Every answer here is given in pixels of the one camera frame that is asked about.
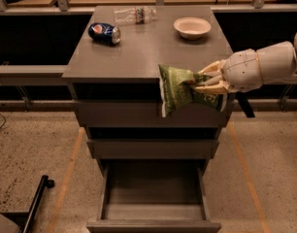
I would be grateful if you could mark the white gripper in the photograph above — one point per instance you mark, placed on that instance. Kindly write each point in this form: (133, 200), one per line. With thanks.
(242, 70)

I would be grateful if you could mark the green jalapeno chip bag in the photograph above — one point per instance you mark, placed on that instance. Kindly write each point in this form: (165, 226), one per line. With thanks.
(176, 90)

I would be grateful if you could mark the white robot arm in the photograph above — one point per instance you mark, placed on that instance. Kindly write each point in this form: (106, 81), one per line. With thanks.
(278, 64)

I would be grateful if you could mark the grey drawer cabinet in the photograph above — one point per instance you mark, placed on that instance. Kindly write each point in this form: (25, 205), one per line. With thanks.
(153, 43)

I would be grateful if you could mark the grey top drawer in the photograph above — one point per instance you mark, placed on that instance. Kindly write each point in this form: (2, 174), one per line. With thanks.
(148, 114)

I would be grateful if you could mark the grey middle drawer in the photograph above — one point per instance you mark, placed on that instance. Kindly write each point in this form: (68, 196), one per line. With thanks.
(152, 149)

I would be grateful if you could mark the grey open bottom drawer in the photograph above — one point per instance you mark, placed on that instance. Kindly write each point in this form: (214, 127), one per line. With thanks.
(153, 196)

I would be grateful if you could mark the white paper bowl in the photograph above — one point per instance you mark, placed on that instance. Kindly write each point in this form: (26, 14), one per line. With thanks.
(192, 28)

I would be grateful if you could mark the clear plastic water bottle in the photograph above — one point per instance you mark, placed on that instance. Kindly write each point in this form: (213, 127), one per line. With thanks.
(134, 15)

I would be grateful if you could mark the blue Pepsi can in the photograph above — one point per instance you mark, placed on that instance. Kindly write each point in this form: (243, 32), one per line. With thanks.
(104, 33)

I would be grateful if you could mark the black chair base leg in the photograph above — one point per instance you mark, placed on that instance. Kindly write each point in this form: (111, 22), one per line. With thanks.
(24, 220)

